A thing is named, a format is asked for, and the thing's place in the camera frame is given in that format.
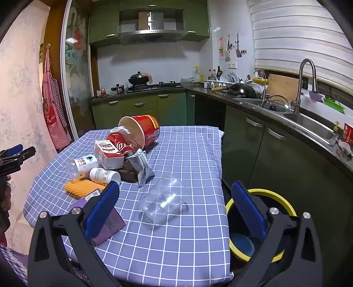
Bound purple box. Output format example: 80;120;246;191
68;188;126;246

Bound orange foam net sleeve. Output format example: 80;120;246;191
64;179;106;198

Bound white pill bottle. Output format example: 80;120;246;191
89;167;122;186

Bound clear plastic bottle with label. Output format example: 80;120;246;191
67;154;99;180

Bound red white milk carton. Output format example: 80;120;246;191
94;140;124;170

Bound clear plastic cup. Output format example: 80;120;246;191
139;173;192;224

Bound silver foil pouch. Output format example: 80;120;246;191
128;148;155;187

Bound red soda can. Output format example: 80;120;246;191
107;132;135;158

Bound red paper bucket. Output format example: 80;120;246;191
118;115;160;151

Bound yellow rimmed trash bin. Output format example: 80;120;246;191
226;188;297;262

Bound steel kitchen faucet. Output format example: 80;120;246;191
290;58;320;114

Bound person's left hand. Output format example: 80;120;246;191
1;175;11;212

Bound green base cabinets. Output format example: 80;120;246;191
89;89;352;276

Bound blue checkered tablecloth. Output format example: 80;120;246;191
23;125;235;287

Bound glass sliding door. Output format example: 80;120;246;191
60;1;95;139

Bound small black kettle pot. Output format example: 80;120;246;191
111;84;125;94

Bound black wok on counter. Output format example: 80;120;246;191
211;83;260;99

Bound red cup on counter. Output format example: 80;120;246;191
343;123;353;145

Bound wooden cutting board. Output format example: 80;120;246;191
266;74;299;103

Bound black pot on stove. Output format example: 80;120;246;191
128;71;150;85

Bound gas stove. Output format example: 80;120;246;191
128;81;182;93

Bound green upper cabinets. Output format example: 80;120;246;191
89;1;210;48

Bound steel range hood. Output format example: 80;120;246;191
118;29;187;45

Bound white window blind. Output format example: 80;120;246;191
248;1;352;90

